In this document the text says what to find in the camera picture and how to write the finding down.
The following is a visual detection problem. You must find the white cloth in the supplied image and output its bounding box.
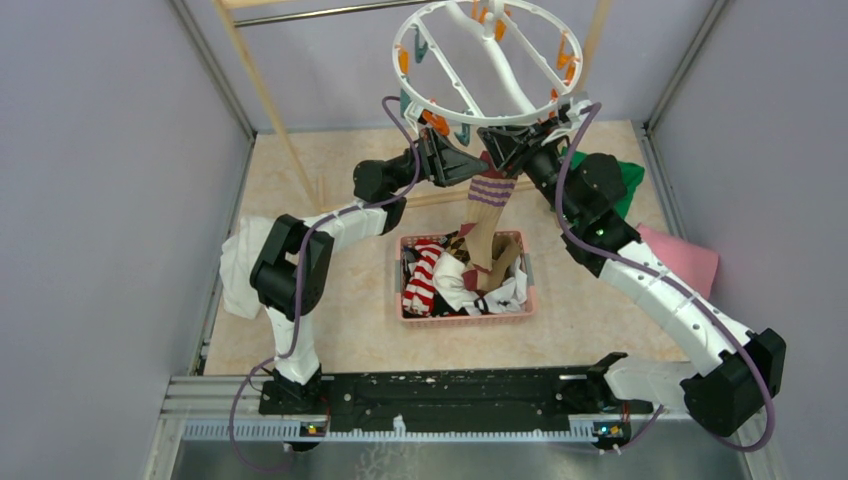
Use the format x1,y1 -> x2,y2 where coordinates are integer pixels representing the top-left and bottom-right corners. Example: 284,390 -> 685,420
219,216 -> 274,319

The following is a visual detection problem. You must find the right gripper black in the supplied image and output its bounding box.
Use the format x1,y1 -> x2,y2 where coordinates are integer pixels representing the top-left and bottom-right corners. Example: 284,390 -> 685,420
479,116 -> 580,224

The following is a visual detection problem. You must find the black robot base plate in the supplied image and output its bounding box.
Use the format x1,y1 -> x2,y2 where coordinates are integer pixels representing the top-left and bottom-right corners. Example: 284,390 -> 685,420
258,366 -> 654,433

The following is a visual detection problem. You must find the beige purple striped sock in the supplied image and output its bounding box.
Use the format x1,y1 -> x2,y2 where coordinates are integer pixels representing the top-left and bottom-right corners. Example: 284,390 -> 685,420
458,150 -> 517,292

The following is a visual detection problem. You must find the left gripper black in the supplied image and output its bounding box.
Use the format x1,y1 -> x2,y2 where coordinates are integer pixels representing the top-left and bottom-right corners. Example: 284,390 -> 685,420
388,126 -> 489,191

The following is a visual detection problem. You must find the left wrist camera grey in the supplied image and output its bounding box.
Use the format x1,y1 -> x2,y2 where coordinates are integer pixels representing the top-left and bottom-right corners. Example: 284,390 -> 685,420
400,99 -> 428,134

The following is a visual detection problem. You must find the white round clip hanger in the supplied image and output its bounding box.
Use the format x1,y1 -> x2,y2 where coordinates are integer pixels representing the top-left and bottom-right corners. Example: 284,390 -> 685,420
392,1 -> 573,126

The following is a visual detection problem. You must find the orange clip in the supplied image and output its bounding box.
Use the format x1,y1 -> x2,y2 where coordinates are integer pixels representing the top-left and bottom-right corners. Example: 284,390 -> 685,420
420,109 -> 451,136

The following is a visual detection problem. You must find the metal rack rod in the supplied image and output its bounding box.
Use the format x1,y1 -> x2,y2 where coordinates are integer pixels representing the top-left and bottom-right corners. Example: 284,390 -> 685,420
234,0 -> 430,29

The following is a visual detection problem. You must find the green cloth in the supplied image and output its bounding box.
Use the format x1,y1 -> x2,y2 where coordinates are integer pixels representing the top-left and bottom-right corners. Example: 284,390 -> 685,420
563,150 -> 646,220

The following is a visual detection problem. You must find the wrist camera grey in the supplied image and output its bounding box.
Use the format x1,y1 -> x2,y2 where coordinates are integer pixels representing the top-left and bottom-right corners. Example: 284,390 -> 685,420
551,98 -> 592,138
400,99 -> 428,134

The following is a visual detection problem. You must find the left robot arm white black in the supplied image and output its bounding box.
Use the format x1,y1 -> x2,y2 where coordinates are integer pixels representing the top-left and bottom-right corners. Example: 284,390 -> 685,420
249,129 -> 488,415

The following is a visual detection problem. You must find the pink cloth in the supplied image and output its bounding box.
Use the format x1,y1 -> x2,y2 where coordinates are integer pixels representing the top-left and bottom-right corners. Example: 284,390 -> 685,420
636,224 -> 720,299

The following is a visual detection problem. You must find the wooden drying rack frame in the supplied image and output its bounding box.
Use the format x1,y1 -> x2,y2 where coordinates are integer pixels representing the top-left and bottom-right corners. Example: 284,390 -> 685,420
213,1 -> 612,213

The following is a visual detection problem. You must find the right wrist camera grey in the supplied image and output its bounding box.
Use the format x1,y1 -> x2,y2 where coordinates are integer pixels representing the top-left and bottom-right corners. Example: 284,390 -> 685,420
551,98 -> 592,138

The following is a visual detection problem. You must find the pink plastic basket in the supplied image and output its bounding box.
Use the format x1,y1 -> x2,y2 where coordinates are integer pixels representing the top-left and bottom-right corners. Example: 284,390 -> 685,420
396,231 -> 537,328

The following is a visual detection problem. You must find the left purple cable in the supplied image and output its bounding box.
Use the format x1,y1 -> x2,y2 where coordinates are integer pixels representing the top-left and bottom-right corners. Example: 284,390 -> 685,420
228,95 -> 423,475

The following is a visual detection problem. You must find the brown argyle sock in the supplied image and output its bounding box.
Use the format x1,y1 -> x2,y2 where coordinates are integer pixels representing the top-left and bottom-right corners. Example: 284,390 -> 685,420
442,232 -> 470,265

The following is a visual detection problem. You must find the white black sock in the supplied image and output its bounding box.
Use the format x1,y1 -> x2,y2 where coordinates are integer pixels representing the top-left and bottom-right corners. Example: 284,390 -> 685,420
433,253 -> 528,316

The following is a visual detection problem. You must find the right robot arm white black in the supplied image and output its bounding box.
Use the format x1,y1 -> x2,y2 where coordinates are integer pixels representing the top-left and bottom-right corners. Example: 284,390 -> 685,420
477,126 -> 787,452

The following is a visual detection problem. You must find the red white striped sock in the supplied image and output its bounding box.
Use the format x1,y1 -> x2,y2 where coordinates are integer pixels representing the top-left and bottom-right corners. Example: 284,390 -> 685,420
401,239 -> 444,317

